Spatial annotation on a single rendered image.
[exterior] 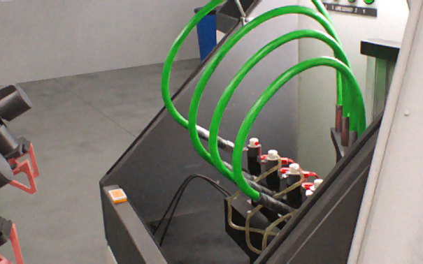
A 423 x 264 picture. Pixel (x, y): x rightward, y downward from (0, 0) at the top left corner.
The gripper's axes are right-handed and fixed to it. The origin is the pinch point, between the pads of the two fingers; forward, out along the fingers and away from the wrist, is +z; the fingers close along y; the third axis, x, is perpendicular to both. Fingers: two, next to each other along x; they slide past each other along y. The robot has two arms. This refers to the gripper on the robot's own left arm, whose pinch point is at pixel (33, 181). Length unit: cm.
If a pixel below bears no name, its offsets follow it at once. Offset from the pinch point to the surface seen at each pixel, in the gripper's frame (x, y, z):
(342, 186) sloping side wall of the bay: -49, -58, 7
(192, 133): -35.7, -34.2, -2.2
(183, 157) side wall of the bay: -31.3, 6.6, 17.2
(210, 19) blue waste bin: -139, 568, 108
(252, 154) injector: -44, -25, 12
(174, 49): -41, -26, -15
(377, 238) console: -49, -63, 14
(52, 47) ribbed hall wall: 48, 623, 44
